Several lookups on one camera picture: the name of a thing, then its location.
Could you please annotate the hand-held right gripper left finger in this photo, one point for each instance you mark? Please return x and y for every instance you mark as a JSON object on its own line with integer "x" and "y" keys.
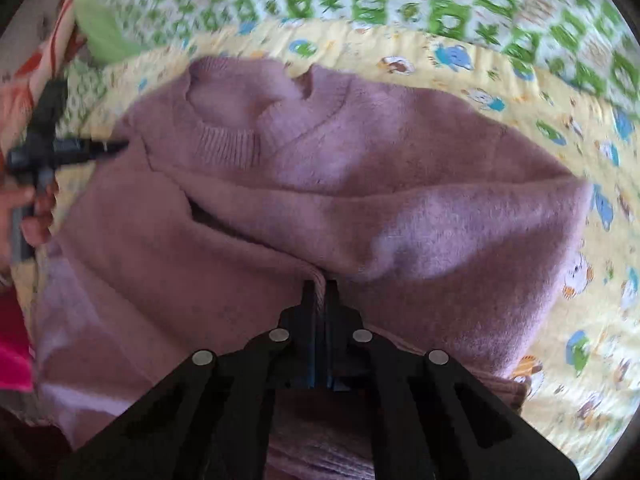
{"x": 311, "y": 360}

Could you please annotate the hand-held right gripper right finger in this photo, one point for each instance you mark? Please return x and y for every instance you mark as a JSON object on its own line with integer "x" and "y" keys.
{"x": 333, "y": 345}

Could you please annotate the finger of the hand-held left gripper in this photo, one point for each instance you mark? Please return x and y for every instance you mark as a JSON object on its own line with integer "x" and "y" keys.
{"x": 107, "y": 149}

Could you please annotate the mauve knit sweater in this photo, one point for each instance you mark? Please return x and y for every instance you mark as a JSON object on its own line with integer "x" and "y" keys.
{"x": 350, "y": 185}

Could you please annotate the person's left hand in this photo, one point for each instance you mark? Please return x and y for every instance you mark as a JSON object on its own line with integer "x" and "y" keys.
{"x": 36, "y": 232}

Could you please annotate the green checkered pillow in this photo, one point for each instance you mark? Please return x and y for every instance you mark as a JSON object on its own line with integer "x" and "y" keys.
{"x": 85, "y": 92}

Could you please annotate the red floral printed cloth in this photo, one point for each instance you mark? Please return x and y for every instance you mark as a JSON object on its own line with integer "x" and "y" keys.
{"x": 45, "y": 55}

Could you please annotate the plain green cloth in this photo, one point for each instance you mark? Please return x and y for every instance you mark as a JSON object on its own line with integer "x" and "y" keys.
{"x": 100, "y": 25}

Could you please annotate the magenta fuzzy cloth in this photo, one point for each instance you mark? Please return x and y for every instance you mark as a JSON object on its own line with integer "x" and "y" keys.
{"x": 14, "y": 355}

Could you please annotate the yellow bear print blanket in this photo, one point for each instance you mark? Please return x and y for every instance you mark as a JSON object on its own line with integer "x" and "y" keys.
{"x": 575, "y": 130}

